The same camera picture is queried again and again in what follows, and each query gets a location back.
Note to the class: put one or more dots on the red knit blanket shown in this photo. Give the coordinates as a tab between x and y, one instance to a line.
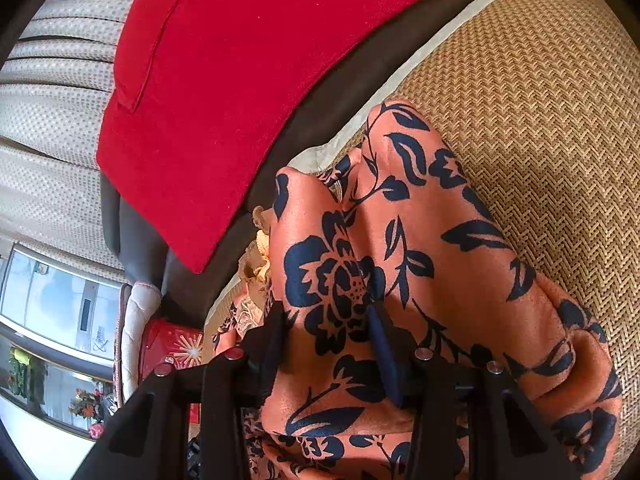
202	90

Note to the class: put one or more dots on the orange black floral garment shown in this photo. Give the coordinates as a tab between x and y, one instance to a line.
397	221

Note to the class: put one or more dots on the woven bamboo sofa mat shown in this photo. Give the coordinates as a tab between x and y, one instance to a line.
539	102

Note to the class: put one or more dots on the dark brown leather sofa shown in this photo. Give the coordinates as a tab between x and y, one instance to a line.
186	295

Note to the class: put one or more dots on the artificial flower arrangement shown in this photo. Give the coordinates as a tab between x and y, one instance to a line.
88	405

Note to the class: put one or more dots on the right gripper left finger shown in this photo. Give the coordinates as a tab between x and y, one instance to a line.
148	437

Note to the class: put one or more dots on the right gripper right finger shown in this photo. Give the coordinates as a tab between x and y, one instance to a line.
507	437

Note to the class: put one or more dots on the silver floor air conditioner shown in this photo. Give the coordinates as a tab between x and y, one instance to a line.
65	315

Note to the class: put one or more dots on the red gift box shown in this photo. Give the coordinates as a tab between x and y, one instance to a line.
164	342

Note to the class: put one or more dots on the green jade ornament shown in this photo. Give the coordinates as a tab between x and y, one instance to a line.
27	376

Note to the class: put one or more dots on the beige dotted curtain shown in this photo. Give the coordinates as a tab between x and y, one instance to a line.
56	80

